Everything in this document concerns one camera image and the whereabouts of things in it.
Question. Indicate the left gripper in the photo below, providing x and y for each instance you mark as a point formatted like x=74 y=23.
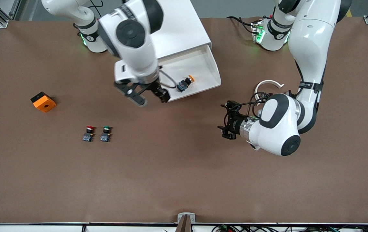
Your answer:
x=235 y=123

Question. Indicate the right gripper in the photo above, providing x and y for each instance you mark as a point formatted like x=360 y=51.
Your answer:
x=156 y=88

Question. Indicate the yellow push button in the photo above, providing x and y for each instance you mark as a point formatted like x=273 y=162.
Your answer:
x=182 y=85

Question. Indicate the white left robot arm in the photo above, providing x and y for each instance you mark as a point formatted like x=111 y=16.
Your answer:
x=313 y=48

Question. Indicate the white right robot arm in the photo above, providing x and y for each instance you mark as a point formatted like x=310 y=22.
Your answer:
x=145 y=54

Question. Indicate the green push button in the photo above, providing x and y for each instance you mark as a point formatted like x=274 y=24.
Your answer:
x=105 y=133

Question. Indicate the red push button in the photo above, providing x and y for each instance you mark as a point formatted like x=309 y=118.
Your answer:
x=88 y=133

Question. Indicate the orange and black button box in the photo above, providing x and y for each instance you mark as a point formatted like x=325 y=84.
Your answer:
x=43 y=102

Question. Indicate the brown table cover mat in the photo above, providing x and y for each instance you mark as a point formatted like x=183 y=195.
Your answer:
x=184 y=161

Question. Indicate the brown strip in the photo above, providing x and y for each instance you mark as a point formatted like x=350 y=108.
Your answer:
x=185 y=225

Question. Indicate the grey metal bracket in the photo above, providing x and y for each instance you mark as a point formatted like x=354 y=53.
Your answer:
x=186 y=215

